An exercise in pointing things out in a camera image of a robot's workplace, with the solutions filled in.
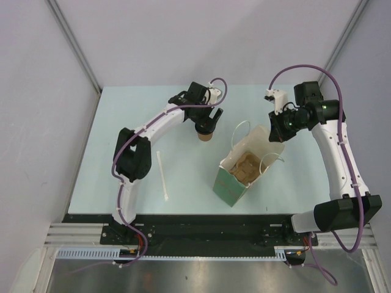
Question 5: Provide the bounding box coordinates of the brown paper coffee cup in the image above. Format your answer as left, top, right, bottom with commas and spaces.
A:
197, 132, 213, 142

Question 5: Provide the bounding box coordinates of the green illustrated paper bag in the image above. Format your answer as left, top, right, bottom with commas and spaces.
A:
213, 120, 285, 208

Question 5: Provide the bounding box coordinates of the brown cardboard cup carrier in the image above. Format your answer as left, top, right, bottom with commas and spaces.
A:
229, 152, 261, 186

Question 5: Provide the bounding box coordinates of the white paper-wrapped straw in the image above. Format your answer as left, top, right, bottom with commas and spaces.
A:
156, 151, 169, 201

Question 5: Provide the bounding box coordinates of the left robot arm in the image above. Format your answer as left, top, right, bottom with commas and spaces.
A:
111, 78, 228, 244

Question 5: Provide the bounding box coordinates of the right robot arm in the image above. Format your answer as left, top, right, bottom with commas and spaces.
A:
265, 81, 382, 245

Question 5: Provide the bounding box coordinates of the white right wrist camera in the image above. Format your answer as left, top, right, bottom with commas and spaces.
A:
264, 89, 288, 115

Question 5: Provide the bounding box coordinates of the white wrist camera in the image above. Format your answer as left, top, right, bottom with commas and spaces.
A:
205, 83, 222, 105
264, 89, 288, 115

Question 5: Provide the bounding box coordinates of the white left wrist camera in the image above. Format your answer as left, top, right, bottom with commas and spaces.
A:
205, 83, 222, 105

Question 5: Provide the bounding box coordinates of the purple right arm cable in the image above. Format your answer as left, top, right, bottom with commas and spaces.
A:
268, 63, 366, 286

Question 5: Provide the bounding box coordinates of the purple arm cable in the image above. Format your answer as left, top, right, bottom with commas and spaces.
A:
268, 63, 366, 286
111, 78, 228, 269

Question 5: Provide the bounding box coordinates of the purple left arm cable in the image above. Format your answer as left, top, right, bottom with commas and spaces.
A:
111, 78, 228, 269

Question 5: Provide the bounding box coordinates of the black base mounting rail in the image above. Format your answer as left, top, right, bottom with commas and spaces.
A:
63, 214, 306, 258

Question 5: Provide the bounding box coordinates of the white slotted cable duct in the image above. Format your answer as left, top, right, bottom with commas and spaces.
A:
56, 246, 309, 262

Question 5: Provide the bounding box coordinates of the aluminium frame post right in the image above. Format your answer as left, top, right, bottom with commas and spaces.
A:
324, 0, 370, 73

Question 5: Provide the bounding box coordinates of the aluminium frame post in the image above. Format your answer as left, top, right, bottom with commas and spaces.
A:
45, 0, 103, 94
324, 0, 370, 73

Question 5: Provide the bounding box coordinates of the aluminium frame post left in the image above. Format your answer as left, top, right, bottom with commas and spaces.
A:
45, 0, 103, 94

